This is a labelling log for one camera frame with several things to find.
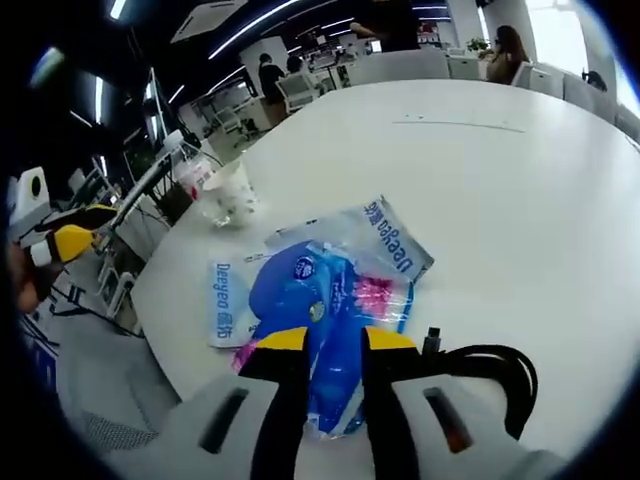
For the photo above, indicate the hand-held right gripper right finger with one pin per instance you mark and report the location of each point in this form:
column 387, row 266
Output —
column 415, row 435

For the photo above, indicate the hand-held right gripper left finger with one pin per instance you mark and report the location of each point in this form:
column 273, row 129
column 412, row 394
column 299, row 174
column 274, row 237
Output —
column 200, row 430

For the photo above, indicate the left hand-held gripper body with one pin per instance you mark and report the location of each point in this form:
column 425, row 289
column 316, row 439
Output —
column 32, row 200

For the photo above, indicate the small blue pink packet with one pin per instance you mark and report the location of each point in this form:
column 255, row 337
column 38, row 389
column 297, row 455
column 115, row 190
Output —
column 335, row 380

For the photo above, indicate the clear bag with blue pad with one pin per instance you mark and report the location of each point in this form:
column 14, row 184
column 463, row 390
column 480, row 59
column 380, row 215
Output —
column 225, row 300

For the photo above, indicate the white paper cup green print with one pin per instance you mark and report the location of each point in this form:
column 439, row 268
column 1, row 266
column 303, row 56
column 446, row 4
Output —
column 235, row 195

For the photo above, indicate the clear bag with white label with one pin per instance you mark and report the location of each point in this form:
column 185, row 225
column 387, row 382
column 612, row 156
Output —
column 395, row 235

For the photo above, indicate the person's left hand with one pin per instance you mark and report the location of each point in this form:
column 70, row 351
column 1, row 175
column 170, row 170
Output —
column 30, row 285

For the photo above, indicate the grey mesh chair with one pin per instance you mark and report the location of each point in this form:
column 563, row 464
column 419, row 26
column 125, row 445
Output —
column 110, row 390

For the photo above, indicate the white table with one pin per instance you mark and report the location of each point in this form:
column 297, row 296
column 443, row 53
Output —
column 475, row 210

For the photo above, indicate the ceiling air vent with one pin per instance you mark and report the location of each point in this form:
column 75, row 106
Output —
column 207, row 20

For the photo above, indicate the white office chair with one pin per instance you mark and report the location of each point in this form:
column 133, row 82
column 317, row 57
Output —
column 540, row 77
column 297, row 92

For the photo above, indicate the green potted plant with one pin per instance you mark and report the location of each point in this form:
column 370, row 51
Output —
column 479, row 45

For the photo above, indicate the narrow bright window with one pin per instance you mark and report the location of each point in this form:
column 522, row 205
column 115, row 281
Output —
column 557, row 30

